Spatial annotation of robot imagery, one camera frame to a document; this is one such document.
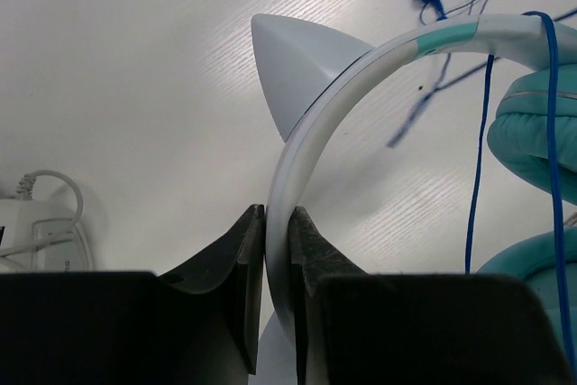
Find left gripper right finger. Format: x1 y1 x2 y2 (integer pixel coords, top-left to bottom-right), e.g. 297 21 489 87
288 207 573 384

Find blue headphone cable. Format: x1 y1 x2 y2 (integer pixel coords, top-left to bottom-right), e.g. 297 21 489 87
387 0 577 359

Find teal cat-ear headphones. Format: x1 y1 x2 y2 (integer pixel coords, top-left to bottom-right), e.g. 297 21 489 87
252 12 576 384

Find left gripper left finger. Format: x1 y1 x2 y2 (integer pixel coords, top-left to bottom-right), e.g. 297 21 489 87
1 205 264 384

